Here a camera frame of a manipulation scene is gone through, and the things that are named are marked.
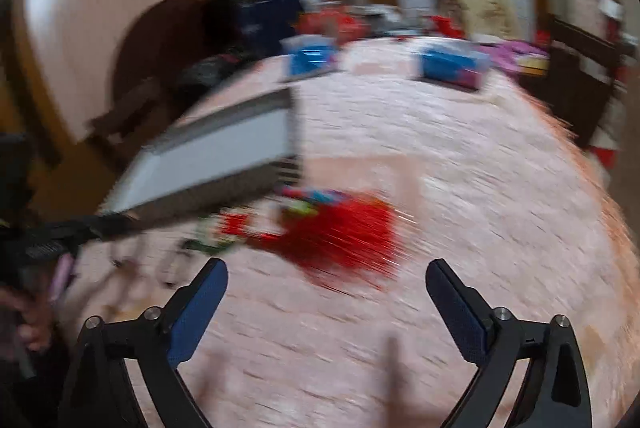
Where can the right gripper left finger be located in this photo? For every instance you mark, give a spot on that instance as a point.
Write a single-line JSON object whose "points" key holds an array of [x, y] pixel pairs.
{"points": [[98, 390]]}

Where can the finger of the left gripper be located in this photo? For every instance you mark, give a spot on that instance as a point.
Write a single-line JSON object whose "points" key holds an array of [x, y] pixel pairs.
{"points": [[56, 238]]}

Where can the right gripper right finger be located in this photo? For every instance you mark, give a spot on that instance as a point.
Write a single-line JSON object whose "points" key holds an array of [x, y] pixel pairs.
{"points": [[554, 391]]}

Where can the red chinese knot tassel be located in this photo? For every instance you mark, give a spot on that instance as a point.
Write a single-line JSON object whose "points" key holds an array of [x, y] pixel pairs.
{"points": [[346, 237]]}

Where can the person's left hand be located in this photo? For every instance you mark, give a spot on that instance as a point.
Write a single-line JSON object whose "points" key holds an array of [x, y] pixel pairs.
{"points": [[34, 345]]}

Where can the dark wooden chair left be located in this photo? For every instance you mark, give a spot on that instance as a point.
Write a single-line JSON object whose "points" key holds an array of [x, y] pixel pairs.
{"points": [[89, 170]]}

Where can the dark wooden chair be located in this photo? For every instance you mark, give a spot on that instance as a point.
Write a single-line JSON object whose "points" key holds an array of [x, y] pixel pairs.
{"points": [[89, 170], [580, 79]]}

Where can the pink embossed tablecloth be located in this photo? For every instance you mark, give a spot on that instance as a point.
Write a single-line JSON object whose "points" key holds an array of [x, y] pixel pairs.
{"points": [[340, 332]]}

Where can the striped black white tray box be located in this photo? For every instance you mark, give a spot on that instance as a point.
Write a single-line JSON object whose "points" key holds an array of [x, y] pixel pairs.
{"points": [[223, 159]]}

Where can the black plastic bag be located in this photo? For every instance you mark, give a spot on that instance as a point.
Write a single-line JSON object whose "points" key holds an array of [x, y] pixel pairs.
{"points": [[209, 75]]}

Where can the round dark wooden tabletop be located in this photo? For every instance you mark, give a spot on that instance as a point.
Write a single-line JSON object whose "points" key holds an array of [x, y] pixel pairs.
{"points": [[171, 36]]}

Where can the dark blue paper bag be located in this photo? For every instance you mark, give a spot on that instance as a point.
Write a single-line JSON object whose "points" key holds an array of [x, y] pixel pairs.
{"points": [[266, 23]]}

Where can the blue tissue pack near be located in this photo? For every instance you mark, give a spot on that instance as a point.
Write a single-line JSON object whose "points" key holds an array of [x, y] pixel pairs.
{"points": [[309, 56]]}

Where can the blue tissue pack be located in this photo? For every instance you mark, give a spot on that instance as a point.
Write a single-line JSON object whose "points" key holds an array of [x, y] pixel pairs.
{"points": [[309, 56], [457, 64]]}

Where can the dark wooden chair right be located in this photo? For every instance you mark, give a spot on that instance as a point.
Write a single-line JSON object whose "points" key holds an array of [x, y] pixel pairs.
{"points": [[580, 79]]}

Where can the blue tissue pack far right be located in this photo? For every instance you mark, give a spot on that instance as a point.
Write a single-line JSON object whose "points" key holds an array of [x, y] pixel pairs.
{"points": [[457, 64]]}

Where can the red plastic bag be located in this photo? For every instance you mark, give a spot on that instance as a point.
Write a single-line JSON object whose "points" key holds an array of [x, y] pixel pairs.
{"points": [[335, 24]]}

